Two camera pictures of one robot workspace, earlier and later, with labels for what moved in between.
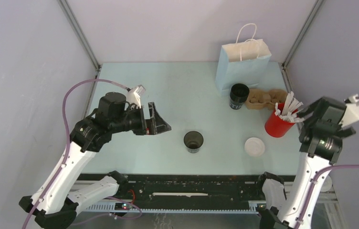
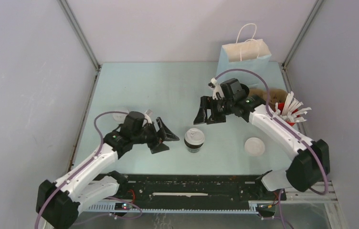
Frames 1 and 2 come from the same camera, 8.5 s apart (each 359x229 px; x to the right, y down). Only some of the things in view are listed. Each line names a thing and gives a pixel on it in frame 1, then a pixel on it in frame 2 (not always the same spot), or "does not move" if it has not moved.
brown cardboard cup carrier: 263,98 does not move
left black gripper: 154,125 -> 163,133
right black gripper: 343,131 -> 201,117
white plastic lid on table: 254,146 does not move
